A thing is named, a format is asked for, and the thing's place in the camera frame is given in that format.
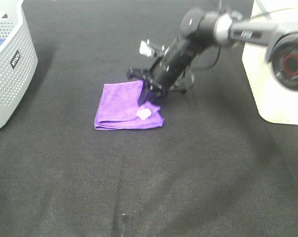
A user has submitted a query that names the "white plastic basket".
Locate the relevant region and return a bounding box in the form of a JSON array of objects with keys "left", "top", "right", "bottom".
[{"left": 242, "top": 0, "right": 298, "bottom": 125}]

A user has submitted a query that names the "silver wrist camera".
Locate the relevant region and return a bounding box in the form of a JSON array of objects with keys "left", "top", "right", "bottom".
[{"left": 139, "top": 39, "right": 166, "bottom": 57}]

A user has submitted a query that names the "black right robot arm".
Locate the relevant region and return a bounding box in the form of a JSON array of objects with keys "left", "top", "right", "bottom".
[{"left": 127, "top": 7, "right": 298, "bottom": 105}]

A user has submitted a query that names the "grey perforated laundry basket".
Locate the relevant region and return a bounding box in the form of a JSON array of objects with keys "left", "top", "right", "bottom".
[{"left": 0, "top": 0, "right": 38, "bottom": 129}]

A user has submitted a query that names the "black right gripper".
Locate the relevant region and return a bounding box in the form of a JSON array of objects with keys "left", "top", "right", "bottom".
[{"left": 127, "top": 37, "right": 195, "bottom": 105}]

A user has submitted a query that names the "purple microfibre towel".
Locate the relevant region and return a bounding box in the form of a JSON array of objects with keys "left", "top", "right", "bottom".
[{"left": 94, "top": 80, "right": 164, "bottom": 130}]

